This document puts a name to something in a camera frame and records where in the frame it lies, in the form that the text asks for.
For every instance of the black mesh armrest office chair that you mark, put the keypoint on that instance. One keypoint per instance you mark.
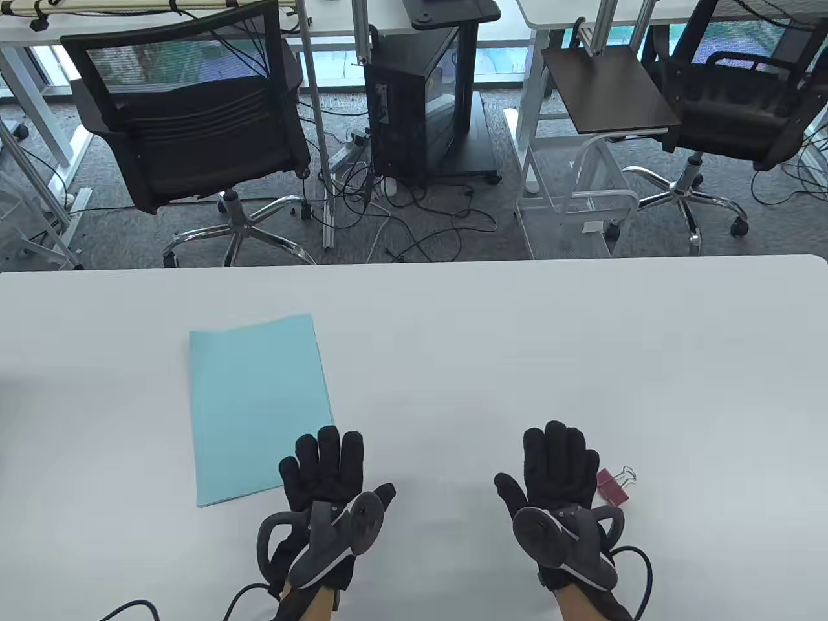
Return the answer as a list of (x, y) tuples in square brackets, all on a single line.
[(731, 123)]

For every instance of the person's left forearm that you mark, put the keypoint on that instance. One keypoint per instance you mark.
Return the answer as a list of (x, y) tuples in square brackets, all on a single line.
[(304, 608)]

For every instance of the black computer tower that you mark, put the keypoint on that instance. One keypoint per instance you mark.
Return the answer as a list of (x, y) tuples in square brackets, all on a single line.
[(401, 110)]

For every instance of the person's right forearm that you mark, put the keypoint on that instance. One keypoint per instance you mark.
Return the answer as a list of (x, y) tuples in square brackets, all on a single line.
[(595, 608)]

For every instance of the short aluminium profile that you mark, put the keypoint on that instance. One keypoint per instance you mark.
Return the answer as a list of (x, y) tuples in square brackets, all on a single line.
[(361, 32)]

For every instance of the aluminium profile bracket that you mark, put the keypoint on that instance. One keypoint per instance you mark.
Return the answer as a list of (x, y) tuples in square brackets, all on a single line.
[(601, 29)]

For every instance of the person's left hand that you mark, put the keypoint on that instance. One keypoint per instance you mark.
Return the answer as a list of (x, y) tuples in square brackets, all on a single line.
[(323, 472)]

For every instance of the person's right hand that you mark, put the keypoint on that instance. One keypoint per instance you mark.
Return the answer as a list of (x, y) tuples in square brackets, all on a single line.
[(556, 466)]

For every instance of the pink binder clip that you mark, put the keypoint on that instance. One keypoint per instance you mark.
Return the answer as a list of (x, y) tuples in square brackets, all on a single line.
[(612, 486)]

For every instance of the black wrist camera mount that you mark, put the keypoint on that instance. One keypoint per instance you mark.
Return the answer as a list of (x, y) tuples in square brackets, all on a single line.
[(547, 577)]

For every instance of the light blue paper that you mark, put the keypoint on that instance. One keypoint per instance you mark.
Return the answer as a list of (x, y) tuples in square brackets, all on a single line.
[(255, 407)]

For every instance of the tall aluminium frame post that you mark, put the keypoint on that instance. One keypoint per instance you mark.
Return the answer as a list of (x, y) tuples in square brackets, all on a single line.
[(317, 129)]

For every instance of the white power strip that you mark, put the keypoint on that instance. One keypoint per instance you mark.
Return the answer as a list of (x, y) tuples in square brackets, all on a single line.
[(346, 152)]

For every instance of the aluminium frame foot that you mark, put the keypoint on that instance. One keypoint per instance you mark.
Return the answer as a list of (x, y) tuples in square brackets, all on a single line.
[(45, 213)]

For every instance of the dark brown board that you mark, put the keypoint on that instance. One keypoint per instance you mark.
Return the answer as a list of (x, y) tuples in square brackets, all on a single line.
[(608, 90)]

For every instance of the black grey hand tracker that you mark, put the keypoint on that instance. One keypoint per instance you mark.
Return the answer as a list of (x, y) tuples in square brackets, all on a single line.
[(330, 546), (556, 533)]

